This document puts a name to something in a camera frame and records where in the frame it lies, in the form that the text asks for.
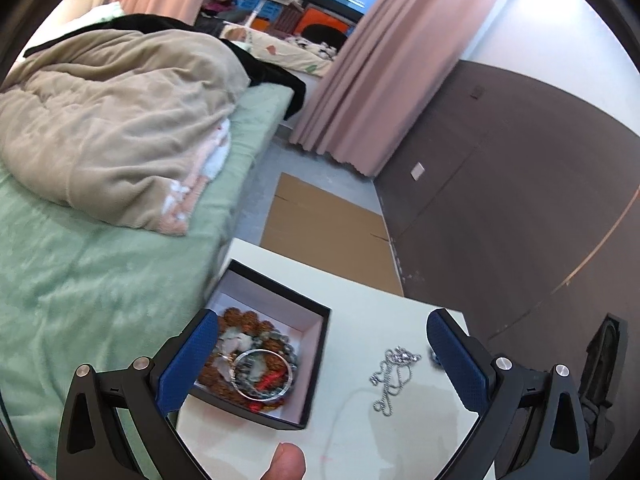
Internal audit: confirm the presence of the silver bangle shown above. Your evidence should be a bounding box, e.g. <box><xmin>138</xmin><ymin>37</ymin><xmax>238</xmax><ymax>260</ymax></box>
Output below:
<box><xmin>231</xmin><ymin>349</ymin><xmax>295</xmax><ymax>401</ymax></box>

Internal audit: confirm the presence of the black bag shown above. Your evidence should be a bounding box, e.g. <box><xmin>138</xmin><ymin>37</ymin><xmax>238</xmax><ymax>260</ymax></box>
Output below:
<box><xmin>575</xmin><ymin>312</ymin><xmax>631</xmax><ymax>461</ymax></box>

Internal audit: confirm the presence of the white organza flower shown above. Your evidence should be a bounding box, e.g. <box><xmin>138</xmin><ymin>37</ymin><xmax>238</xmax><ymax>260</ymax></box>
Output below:
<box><xmin>217</xmin><ymin>327</ymin><xmax>261</xmax><ymax>361</ymax></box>

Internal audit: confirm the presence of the dark green bead bracelet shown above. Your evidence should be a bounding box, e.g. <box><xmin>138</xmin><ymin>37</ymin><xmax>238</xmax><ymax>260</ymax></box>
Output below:
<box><xmin>260</xmin><ymin>330</ymin><xmax>301</xmax><ymax>376</ymax></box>

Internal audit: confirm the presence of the floral print bedding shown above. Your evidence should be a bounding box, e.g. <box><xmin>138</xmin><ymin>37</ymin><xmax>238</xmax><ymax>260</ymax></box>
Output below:
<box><xmin>220</xmin><ymin>22</ymin><xmax>338</xmax><ymax>78</ymax></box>

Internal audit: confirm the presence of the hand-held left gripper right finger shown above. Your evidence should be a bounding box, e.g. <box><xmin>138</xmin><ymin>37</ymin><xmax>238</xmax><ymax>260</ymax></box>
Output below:
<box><xmin>426</xmin><ymin>308</ymin><xmax>592</xmax><ymax>480</ymax></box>

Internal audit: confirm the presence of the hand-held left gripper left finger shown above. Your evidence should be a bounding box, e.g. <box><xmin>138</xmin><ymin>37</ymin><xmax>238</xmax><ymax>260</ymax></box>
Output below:
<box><xmin>56</xmin><ymin>307</ymin><xmax>221</xmax><ymax>480</ymax></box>

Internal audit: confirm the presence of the flat cardboard sheet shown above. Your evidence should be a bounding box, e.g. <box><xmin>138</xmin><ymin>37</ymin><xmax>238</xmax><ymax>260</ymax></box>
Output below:
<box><xmin>260</xmin><ymin>172</ymin><xmax>405</xmax><ymax>297</ymax></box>

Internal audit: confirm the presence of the silver chain necklace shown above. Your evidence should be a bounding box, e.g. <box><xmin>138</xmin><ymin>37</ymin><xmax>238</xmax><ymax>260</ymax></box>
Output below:
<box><xmin>369</xmin><ymin>345</ymin><xmax>422</xmax><ymax>417</ymax></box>

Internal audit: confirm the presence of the brown bead bracelet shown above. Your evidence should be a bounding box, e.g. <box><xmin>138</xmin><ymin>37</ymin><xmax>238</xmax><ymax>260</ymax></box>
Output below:
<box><xmin>197</xmin><ymin>307</ymin><xmax>301</xmax><ymax>413</ymax></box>

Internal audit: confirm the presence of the white rack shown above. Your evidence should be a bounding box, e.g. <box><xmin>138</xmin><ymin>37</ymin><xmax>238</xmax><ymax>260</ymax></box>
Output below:
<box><xmin>245</xmin><ymin>0</ymin><xmax>301</xmax><ymax>27</ymax></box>

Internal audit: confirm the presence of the orange chair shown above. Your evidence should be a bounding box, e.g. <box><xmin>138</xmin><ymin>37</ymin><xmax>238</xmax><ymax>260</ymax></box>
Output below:
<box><xmin>300</xmin><ymin>7</ymin><xmax>353</xmax><ymax>37</ymax></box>

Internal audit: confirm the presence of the pink and white cloth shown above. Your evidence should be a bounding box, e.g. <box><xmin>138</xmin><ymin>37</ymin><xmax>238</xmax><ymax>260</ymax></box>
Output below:
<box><xmin>157</xmin><ymin>120</ymin><xmax>233</xmax><ymax>236</ymax></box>

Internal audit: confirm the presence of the person's left hand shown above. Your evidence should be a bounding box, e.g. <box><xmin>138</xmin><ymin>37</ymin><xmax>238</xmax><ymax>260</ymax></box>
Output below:
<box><xmin>261</xmin><ymin>442</ymin><xmax>307</xmax><ymax>480</ymax></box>

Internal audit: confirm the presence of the beige blanket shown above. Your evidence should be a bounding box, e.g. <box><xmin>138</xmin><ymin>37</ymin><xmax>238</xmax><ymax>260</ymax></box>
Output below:
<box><xmin>0</xmin><ymin>29</ymin><xmax>251</xmax><ymax>234</ymax></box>

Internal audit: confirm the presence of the bed with green sheet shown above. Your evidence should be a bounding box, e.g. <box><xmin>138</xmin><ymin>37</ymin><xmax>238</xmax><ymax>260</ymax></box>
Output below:
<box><xmin>0</xmin><ymin>82</ymin><xmax>296</xmax><ymax>466</ymax></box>

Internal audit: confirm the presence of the black jewelry box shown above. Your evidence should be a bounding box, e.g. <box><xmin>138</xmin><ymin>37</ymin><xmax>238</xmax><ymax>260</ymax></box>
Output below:
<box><xmin>192</xmin><ymin>259</ymin><xmax>332</xmax><ymax>431</ymax></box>

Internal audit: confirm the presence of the red string bracelet gold charm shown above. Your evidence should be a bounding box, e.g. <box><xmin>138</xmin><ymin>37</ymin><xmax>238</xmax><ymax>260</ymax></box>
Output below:
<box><xmin>245</xmin><ymin>370</ymin><xmax>281</xmax><ymax>413</ymax></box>

